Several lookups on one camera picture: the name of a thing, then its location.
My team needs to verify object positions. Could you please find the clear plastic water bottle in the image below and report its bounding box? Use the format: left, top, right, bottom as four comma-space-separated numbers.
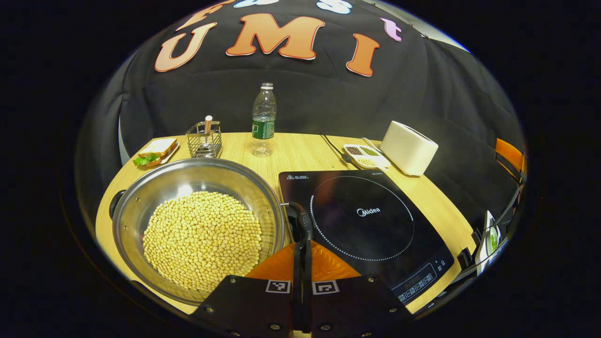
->
251, 83, 277, 157

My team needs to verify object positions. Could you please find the pile of yellow soybeans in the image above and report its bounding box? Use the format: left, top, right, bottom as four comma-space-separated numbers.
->
143, 191, 262, 292

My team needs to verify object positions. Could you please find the sandwich with lettuce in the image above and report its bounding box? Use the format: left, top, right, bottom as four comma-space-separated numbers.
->
133, 138, 179, 168

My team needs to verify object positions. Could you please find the white device with green label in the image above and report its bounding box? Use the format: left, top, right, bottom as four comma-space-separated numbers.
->
476, 210, 502, 277

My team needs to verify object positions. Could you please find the wire mesh utensil holder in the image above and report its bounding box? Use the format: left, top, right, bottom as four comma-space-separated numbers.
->
186, 121, 223, 159

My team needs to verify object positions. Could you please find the small white plate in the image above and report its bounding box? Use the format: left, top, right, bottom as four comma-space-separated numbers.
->
141, 143, 180, 169

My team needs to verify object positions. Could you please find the white toaster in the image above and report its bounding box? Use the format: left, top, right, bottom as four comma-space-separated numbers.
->
379, 121, 439, 177

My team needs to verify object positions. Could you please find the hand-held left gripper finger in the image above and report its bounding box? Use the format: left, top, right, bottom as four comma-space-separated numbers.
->
301, 240, 414, 338
190, 240, 302, 337

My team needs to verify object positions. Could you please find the black backdrop cloth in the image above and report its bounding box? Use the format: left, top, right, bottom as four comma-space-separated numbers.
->
77, 0, 525, 226

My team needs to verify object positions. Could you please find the stainless steel pot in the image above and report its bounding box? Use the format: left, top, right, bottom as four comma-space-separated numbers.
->
109, 157, 314, 307

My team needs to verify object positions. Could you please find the black induction cooktop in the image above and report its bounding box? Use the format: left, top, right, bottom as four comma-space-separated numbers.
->
278, 170, 455, 303

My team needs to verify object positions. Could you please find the white divided grain dish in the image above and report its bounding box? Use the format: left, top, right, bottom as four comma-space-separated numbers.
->
343, 144, 391, 170

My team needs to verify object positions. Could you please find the black power cable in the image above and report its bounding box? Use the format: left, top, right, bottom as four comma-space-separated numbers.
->
321, 134, 357, 165

